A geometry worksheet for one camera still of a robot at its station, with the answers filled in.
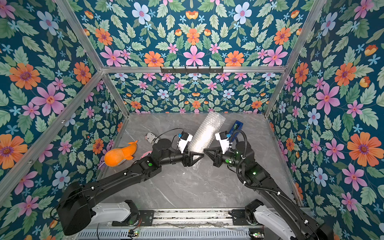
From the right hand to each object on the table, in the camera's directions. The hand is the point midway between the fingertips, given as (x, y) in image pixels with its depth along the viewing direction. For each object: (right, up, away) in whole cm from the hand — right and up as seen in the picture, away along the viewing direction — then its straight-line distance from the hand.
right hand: (208, 147), depth 68 cm
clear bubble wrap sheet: (-2, +4, 0) cm, 5 cm away
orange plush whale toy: (-55, -9, +19) cm, 59 cm away
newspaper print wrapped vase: (-38, +2, +34) cm, 51 cm away
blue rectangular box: (+23, +10, +37) cm, 45 cm away
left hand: (-2, -3, +1) cm, 4 cm away
